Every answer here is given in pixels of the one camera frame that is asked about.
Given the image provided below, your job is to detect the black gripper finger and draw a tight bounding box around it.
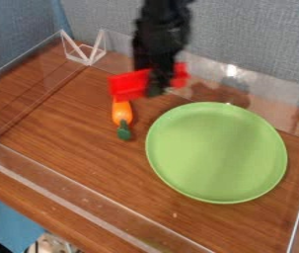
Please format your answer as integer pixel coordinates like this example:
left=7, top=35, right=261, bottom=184
left=148, top=53, right=174, bottom=97

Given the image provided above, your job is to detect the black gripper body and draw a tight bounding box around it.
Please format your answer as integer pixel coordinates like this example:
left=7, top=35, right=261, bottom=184
left=133, top=13, right=190, bottom=71

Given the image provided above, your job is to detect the green round plate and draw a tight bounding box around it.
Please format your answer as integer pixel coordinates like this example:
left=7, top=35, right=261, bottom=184
left=146, top=102, right=289, bottom=205

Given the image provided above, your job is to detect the orange toy carrot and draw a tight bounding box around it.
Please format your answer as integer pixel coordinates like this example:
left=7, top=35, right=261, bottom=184
left=113, top=100, right=134, bottom=140

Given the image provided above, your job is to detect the red plastic block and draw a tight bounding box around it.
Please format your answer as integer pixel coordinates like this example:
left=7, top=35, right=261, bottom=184
left=109, top=62, right=190, bottom=102

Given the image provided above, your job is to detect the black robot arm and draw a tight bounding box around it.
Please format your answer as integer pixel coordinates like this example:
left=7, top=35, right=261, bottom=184
left=133, top=0, right=194, bottom=97

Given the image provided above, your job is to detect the clear acrylic enclosure wall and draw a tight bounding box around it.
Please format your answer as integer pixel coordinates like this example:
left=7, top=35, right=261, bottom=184
left=0, top=31, right=299, bottom=253

